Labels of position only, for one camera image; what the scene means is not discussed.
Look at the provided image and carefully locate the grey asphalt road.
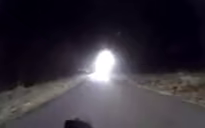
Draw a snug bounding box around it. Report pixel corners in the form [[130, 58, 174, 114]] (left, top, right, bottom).
[[3, 73, 205, 128]]

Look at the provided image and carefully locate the pale grass verge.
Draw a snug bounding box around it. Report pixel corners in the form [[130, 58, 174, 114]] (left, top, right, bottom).
[[0, 74, 88, 128], [128, 70, 205, 108]]

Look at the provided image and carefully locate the robot's own part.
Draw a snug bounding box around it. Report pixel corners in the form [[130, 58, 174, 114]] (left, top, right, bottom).
[[64, 117, 90, 128]]

